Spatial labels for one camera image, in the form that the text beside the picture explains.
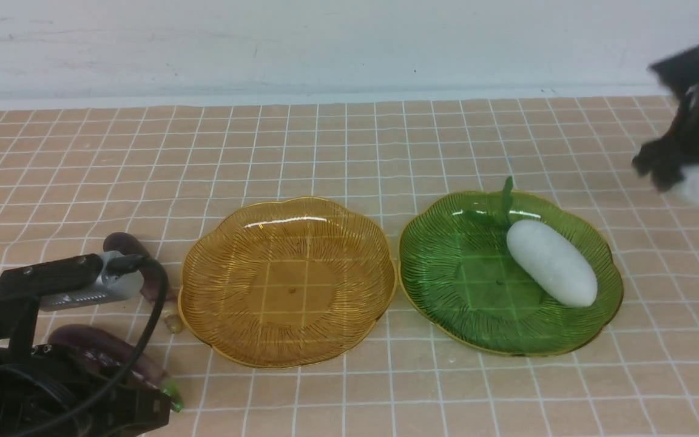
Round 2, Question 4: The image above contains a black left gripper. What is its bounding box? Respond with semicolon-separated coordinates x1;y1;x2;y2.
0;255;172;436

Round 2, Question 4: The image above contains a purple eggplant green stem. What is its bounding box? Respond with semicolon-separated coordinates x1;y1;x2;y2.
47;324;185;412

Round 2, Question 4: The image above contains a purple eggplant beige stem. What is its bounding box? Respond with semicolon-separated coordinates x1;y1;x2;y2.
103;232;184;334

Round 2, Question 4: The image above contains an orange checked tablecloth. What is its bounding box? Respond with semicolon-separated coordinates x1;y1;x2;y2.
0;96;699;436

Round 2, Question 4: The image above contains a green glass plate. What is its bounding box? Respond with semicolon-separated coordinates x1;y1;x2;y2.
399;190;624;357

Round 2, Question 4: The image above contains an amber glass plate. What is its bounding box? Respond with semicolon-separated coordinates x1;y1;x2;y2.
177;197;397;370

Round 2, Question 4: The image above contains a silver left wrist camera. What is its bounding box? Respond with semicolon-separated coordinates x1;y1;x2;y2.
39;251;144;312

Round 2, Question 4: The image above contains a black left camera cable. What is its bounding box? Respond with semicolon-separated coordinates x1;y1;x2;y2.
16;255;169;437

